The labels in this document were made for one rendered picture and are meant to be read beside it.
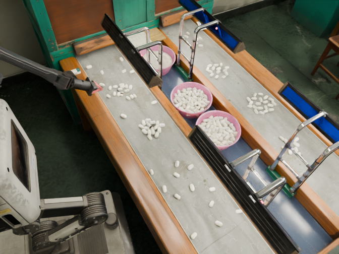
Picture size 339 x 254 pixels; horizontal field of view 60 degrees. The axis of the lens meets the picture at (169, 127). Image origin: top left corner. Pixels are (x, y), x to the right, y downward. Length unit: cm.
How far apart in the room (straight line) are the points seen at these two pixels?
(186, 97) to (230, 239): 90
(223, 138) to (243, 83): 48
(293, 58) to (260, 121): 187
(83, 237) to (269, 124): 125
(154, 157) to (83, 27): 103
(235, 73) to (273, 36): 184
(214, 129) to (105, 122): 65
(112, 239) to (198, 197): 54
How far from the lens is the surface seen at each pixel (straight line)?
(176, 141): 168
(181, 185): 155
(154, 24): 238
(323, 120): 154
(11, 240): 189
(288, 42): 388
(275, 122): 190
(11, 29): 297
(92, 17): 213
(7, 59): 164
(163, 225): 144
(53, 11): 203
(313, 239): 170
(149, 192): 150
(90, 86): 172
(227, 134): 176
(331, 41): 325
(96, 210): 147
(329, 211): 169
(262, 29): 396
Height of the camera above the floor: 214
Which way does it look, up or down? 53 degrees down
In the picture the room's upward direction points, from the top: 4 degrees clockwise
